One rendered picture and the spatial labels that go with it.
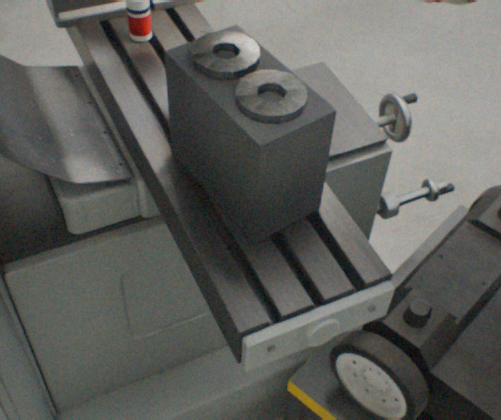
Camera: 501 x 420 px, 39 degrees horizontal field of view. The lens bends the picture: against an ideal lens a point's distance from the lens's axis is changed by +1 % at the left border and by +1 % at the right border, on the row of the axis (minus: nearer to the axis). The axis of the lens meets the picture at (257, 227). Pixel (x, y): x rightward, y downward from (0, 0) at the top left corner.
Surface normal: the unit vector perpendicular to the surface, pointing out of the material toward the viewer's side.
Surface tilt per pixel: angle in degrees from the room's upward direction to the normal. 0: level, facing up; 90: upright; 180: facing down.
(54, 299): 90
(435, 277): 0
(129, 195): 90
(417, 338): 0
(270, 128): 0
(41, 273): 90
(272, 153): 90
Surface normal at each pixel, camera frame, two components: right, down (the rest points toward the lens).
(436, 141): 0.04, -0.64
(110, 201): 0.44, 0.70
